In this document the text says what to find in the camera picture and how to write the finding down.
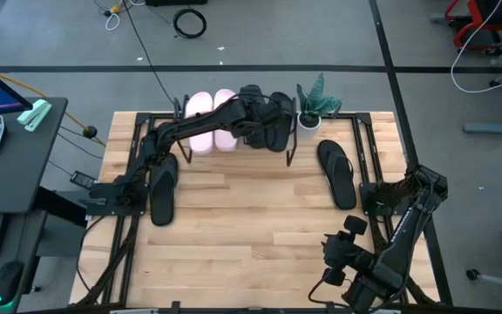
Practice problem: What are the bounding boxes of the white floor cable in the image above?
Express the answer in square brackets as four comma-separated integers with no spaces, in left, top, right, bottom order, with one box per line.
[450,0,502,95]

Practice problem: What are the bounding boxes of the grey table leg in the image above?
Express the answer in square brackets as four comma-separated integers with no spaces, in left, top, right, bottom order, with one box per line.
[463,65,502,136]

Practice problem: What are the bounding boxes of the mint green stapler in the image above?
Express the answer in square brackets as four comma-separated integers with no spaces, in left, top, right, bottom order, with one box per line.
[16,98,53,133]

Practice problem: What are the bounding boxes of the red and black chair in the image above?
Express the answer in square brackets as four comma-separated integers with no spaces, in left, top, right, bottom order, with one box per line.
[429,0,502,57]

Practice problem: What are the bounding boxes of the black metal shoe shelf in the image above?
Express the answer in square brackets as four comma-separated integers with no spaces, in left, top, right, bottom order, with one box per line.
[173,93,299,167]

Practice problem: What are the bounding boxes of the black slide sandal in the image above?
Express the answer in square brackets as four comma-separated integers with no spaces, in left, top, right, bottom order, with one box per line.
[237,85,269,150]
[263,91,295,154]

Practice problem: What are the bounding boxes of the potted plant white pot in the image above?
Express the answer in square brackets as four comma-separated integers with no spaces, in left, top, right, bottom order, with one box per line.
[295,72,343,140]

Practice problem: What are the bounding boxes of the long black floor cable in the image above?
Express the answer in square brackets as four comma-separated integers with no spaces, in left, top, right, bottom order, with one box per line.
[119,0,178,106]

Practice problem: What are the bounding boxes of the black computer mouse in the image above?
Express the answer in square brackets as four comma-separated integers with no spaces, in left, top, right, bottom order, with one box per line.
[0,260,26,307]

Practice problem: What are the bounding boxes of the white and yellow cable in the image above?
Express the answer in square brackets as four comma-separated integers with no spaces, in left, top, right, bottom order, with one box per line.
[102,0,147,32]

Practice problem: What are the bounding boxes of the black flip-flop white stripe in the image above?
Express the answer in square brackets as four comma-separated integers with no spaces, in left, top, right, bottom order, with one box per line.
[148,152,180,228]
[316,139,358,211]

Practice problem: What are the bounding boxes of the black floor box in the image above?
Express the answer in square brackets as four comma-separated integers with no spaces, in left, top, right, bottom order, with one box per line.
[145,0,208,7]

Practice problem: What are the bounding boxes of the black high desk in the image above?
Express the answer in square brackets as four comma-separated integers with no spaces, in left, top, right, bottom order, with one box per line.
[0,96,69,215]

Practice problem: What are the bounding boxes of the black low desk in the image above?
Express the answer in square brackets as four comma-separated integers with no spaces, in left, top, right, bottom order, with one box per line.
[0,208,50,314]

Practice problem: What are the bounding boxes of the coiled black cable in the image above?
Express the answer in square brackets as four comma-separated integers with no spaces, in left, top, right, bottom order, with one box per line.
[172,7,208,40]

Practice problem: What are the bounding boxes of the black braided cable bundle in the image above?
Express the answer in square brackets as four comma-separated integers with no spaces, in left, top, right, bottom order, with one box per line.
[76,215,141,306]

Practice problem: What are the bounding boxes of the pink slide sandal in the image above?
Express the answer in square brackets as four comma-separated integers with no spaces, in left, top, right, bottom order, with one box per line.
[213,88,239,153]
[184,91,214,156]

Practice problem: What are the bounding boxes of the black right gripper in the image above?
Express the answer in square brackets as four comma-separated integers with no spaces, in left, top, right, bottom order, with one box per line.
[320,215,374,288]

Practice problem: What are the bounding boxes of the black aluminium table frame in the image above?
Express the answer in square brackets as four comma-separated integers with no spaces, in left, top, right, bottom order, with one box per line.
[71,111,452,314]

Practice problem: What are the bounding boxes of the black power adapter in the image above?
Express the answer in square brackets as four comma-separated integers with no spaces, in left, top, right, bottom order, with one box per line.
[70,170,99,189]

